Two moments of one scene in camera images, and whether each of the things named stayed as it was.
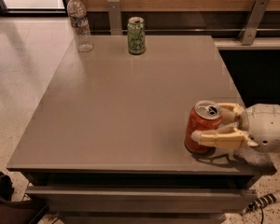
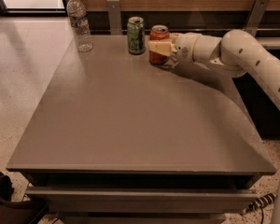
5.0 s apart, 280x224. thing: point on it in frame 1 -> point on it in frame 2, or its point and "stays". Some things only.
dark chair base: (6, 211) stays
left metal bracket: (115, 17) stays
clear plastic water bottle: (77, 14) stays
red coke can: (203, 115) -> (159, 33)
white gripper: (267, 126) -> (184, 48)
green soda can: (136, 35) stays
